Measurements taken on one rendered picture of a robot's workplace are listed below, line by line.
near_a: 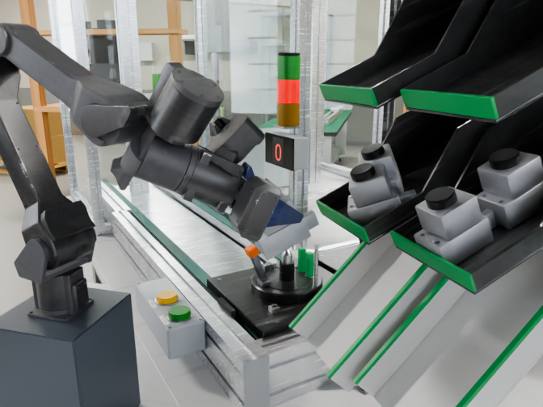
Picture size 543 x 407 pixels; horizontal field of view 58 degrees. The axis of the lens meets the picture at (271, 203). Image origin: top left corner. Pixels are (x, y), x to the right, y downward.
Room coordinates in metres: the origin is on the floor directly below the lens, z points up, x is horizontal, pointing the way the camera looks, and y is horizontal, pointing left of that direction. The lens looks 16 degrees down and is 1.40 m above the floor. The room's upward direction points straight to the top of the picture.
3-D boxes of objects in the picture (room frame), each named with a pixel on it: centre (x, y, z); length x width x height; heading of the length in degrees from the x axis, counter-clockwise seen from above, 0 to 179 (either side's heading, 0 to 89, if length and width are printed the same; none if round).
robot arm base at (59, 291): (0.62, 0.30, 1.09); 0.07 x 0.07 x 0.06; 75
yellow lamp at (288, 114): (1.10, -0.04, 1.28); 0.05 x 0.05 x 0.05
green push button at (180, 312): (0.78, 0.16, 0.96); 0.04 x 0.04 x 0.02
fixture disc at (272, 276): (0.87, -0.03, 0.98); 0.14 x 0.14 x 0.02
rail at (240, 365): (1.04, 0.24, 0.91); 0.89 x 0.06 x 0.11; 30
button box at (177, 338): (0.84, 0.20, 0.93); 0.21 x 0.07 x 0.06; 30
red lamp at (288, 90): (1.10, -0.04, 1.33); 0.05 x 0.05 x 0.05
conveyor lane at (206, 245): (1.15, 0.10, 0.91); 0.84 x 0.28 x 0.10; 30
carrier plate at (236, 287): (0.87, -0.03, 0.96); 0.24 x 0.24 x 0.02; 30
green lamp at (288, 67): (1.10, -0.04, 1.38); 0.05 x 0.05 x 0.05
